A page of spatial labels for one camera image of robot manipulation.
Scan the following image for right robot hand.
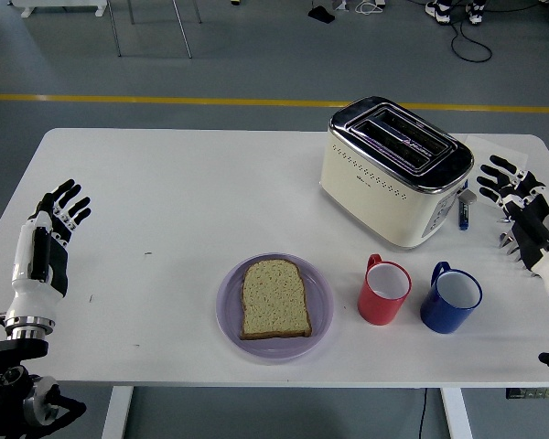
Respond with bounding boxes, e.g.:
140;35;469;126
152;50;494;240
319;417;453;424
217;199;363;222
476;154;549;299

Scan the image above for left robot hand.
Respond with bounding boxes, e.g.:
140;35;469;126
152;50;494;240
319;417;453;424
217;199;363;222
3;178;92;321

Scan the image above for purple plastic plate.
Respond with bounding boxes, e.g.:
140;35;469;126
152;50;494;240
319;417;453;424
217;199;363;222
215;252;335;365

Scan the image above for brown bread slice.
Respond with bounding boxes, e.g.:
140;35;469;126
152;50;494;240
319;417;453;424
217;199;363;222
239;258;314;341

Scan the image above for silver metal toast rack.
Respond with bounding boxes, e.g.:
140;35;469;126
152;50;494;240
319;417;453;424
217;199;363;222
498;230;539;278

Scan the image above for white paper sheet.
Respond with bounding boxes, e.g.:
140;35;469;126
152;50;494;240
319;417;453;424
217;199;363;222
461;134;531;214

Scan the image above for blue enamel mug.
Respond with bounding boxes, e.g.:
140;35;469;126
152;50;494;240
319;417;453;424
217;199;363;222
419;261;483;335

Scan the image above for white table leg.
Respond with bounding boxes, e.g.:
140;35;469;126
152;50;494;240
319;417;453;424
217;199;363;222
101;386;135;439
440;387;475;439

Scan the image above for black table control panel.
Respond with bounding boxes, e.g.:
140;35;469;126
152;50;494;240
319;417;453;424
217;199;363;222
505;387;549;401

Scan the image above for cream chrome toaster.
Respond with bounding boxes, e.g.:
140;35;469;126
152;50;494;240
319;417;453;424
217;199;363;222
318;95;475;252

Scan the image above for red enamel mug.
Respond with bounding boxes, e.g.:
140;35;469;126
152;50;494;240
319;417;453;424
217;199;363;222
356;253;413;327

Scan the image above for black white shoe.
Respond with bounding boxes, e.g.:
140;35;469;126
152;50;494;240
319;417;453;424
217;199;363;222
424;0;451;24
465;0;486;26

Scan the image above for white floor stand base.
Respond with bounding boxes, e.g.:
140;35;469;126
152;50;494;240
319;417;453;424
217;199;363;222
7;0;107;19

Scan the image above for black foot pedal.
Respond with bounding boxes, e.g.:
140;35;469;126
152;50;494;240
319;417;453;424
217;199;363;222
307;5;336;22

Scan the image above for thin black hanging cable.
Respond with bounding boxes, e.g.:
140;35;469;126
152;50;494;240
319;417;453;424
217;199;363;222
414;387;429;439

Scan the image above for black looped floor cable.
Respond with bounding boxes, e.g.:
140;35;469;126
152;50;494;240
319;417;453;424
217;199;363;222
448;0;492;62

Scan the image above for grey metal frame legs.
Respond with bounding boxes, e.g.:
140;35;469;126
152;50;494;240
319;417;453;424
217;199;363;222
105;0;203;59

